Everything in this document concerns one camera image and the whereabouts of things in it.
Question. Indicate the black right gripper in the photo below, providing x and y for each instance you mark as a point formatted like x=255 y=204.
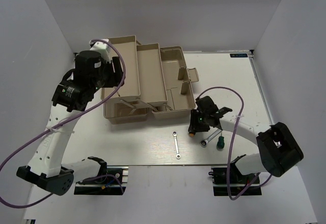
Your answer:
x=194 y=125

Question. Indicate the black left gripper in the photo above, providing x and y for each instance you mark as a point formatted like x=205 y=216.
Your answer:
x=116 y=77

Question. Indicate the beige toolbox with clear lid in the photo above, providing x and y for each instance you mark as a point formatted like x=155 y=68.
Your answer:
x=158 y=82

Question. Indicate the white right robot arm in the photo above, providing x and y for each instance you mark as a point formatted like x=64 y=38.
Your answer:
x=278 y=149

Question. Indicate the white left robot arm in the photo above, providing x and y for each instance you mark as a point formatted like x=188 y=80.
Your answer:
x=76 y=89

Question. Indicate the large silver ratchet wrench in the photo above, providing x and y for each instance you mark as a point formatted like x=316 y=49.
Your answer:
x=205 y=142

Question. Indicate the small silver ratchet wrench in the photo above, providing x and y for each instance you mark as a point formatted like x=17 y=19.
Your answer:
x=178 y=156

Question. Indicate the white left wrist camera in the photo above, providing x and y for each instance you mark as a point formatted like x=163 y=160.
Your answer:
x=101 y=48

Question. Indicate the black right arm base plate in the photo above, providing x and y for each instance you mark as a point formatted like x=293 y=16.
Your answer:
x=237 y=183

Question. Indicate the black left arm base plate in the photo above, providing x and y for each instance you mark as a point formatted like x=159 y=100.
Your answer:
x=107 y=185

